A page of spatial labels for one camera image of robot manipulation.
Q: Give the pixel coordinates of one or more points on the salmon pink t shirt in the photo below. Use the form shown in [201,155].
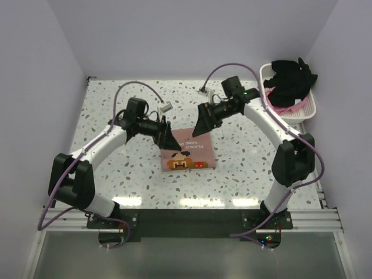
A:
[196,153]

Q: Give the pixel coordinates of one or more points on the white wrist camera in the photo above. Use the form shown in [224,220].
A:
[164,107]
[205,91]

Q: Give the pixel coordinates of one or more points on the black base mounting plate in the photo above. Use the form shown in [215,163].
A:
[136,224]

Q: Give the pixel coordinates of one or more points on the black garment in basket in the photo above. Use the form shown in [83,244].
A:
[292,79]

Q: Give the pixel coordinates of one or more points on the bright pink garment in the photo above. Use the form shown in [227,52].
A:
[299,104]

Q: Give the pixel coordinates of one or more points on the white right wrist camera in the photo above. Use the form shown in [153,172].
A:
[205,91]

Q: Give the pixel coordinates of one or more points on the aluminium table edge rail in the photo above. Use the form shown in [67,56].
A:
[320,192]

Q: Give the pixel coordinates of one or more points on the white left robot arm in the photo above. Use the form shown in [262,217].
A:
[72,177]

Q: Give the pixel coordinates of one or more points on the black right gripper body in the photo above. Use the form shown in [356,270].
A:
[224,109]

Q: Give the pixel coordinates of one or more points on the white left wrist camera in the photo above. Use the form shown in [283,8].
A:
[164,107]

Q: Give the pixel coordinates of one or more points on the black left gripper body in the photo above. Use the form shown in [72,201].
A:
[151,127]

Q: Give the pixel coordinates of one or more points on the aluminium front frame rail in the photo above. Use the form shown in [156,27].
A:
[315,220]

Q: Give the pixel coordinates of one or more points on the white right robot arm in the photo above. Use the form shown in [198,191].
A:
[294,159]

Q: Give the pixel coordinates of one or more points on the white perforated laundry basket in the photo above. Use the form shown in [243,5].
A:
[266,73]

